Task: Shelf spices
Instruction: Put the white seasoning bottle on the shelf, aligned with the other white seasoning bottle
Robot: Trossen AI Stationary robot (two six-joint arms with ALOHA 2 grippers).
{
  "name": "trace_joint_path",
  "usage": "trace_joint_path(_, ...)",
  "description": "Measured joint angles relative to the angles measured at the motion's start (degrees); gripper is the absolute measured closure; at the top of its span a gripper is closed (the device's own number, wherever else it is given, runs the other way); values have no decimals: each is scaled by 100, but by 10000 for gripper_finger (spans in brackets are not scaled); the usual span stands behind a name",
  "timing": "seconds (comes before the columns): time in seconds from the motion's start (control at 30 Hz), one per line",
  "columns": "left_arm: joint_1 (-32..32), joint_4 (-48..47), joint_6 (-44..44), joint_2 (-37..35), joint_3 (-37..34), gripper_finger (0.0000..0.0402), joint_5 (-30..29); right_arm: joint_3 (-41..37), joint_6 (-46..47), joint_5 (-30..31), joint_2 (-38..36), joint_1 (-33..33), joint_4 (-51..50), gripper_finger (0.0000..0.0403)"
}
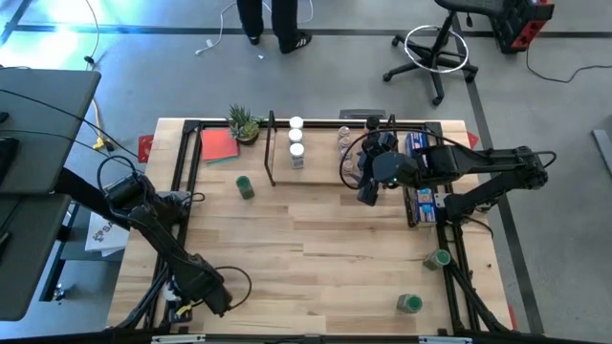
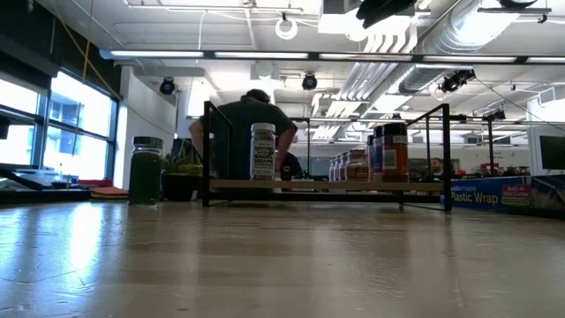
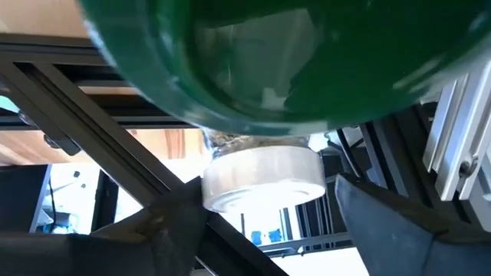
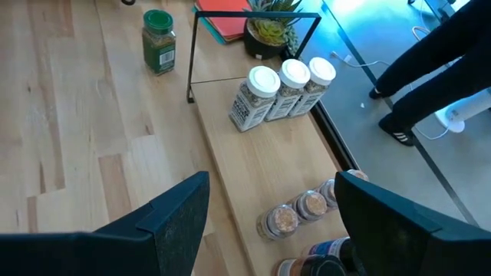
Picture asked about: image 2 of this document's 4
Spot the blue plastic wrap box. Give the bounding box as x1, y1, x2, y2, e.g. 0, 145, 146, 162
441, 175, 565, 221

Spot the black metal wood shelf rack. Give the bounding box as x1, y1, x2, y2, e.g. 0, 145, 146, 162
201, 100, 453, 212

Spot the distant person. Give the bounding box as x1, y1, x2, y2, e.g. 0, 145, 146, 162
428, 156, 446, 178

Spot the black lid purple spice jar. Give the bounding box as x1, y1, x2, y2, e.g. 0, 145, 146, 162
372, 125, 384, 184

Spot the black pole stand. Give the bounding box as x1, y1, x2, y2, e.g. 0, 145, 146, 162
481, 108, 508, 178

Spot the black lid orange spice jar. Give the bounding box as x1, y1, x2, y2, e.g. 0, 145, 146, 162
380, 122, 411, 184

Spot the black monitor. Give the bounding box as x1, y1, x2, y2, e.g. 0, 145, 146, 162
539, 134, 565, 171

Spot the white lid bagel seasoning jar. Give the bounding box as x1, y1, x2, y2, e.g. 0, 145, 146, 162
249, 122, 277, 181

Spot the black ceiling camera rig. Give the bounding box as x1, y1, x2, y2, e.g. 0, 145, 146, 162
436, 68, 478, 95

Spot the black ceiling fixture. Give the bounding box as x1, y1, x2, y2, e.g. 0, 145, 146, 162
478, 0, 553, 14

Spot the long ceiling light rail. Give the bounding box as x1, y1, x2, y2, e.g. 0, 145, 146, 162
99, 49, 565, 65

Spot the white cable coil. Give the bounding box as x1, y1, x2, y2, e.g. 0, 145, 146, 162
274, 11, 300, 42

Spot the black table frame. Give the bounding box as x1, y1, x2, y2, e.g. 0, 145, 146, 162
0, 187, 442, 205

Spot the green lid spice jar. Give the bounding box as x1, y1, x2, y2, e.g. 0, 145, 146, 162
127, 135, 164, 207

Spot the potted succulent plant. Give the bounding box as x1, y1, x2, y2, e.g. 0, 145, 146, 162
161, 149, 205, 203

